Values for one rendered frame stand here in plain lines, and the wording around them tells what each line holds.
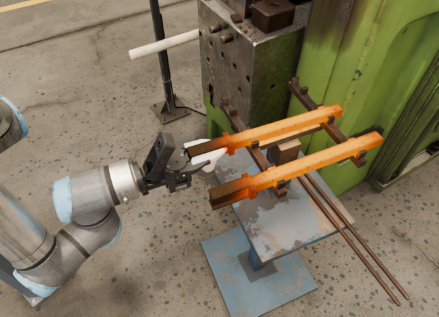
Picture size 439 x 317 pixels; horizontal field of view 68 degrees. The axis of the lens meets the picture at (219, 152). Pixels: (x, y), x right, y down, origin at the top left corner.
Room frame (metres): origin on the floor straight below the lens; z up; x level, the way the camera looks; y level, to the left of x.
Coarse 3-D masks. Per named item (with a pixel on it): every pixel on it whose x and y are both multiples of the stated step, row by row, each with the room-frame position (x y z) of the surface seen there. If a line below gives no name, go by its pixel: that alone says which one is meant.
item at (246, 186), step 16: (352, 144) 0.49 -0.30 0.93; (368, 144) 0.49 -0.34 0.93; (304, 160) 0.44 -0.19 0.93; (320, 160) 0.44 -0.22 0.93; (336, 160) 0.46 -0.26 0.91; (256, 176) 0.40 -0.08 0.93; (272, 176) 0.40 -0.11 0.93; (288, 176) 0.40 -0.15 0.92; (224, 192) 0.35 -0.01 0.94; (240, 192) 0.37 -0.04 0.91; (256, 192) 0.36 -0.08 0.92
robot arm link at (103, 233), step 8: (112, 208) 0.38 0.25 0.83; (112, 216) 0.37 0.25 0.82; (72, 224) 0.34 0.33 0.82; (96, 224) 0.33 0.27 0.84; (104, 224) 0.34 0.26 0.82; (112, 224) 0.36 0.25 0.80; (120, 224) 0.38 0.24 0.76; (72, 232) 0.32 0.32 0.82; (80, 232) 0.32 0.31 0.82; (88, 232) 0.33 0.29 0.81; (96, 232) 0.33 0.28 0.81; (104, 232) 0.34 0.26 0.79; (112, 232) 0.35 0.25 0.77; (120, 232) 0.37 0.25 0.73; (80, 240) 0.31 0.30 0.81; (88, 240) 0.31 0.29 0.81; (96, 240) 0.32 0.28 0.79; (104, 240) 0.33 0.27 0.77; (112, 240) 0.34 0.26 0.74; (88, 248) 0.30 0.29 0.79; (96, 248) 0.31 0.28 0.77
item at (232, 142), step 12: (324, 108) 0.61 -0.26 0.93; (336, 108) 0.61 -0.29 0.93; (288, 120) 0.57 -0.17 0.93; (300, 120) 0.57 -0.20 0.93; (312, 120) 0.57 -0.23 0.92; (324, 120) 0.58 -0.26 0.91; (240, 132) 0.53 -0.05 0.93; (252, 132) 0.53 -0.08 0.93; (264, 132) 0.53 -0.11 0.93; (276, 132) 0.53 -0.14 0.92; (288, 132) 0.54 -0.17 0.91; (204, 144) 0.48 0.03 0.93; (216, 144) 0.48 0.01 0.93; (228, 144) 0.48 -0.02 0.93; (240, 144) 0.50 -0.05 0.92; (192, 156) 0.45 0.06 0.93
